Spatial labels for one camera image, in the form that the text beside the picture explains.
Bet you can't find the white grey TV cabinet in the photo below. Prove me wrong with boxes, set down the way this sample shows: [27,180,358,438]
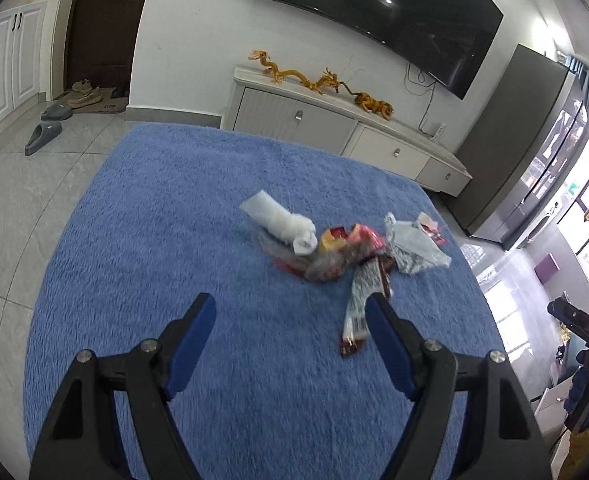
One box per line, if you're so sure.
[222,66,471,197]

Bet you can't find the grey refrigerator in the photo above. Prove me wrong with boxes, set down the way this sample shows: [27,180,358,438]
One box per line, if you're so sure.
[447,44,587,248]

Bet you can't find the clear red plastic wrapper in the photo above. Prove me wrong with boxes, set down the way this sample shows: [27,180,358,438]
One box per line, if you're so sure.
[254,228,316,278]

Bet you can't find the white power strip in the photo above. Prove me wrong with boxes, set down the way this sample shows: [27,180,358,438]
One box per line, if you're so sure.
[432,122,447,140]

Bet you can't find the beige shoes on mat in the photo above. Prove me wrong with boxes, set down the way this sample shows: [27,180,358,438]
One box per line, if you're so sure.
[68,79,102,110]

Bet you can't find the grey slipper near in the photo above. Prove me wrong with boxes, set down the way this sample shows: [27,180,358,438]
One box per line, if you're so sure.
[24,122,62,156]

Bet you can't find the grey slipper far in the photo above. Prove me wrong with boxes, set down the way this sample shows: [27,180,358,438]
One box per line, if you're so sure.
[40,102,73,122]

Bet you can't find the white cupboard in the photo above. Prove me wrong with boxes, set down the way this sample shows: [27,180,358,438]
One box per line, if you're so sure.
[0,1,46,122]

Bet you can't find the grey slipper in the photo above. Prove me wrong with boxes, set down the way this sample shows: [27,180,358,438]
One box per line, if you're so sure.
[24,122,62,156]
[40,102,73,122]

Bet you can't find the white tissue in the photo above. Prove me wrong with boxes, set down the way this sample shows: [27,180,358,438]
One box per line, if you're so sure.
[240,190,319,256]

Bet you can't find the black wall television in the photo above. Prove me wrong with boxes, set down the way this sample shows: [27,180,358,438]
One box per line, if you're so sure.
[273,0,503,99]

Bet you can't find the purple stool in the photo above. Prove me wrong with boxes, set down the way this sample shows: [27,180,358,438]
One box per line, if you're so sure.
[534,252,560,285]

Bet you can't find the golden dragon figurine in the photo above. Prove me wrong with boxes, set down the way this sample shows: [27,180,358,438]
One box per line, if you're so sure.
[248,50,341,94]

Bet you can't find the blue fuzzy blanket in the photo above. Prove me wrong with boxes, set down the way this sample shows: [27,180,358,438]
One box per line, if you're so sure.
[22,121,507,480]

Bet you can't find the silver wrapper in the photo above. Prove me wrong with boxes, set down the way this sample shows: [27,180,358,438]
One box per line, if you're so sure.
[383,212,452,275]

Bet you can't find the long striped candy wrapper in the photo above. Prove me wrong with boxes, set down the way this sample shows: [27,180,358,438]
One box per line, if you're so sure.
[339,255,395,359]

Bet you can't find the dark brown door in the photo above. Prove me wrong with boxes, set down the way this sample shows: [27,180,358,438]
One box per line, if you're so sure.
[63,0,145,90]

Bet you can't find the golden tiger figurine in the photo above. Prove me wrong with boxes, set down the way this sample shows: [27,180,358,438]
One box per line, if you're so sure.
[350,91,395,120]

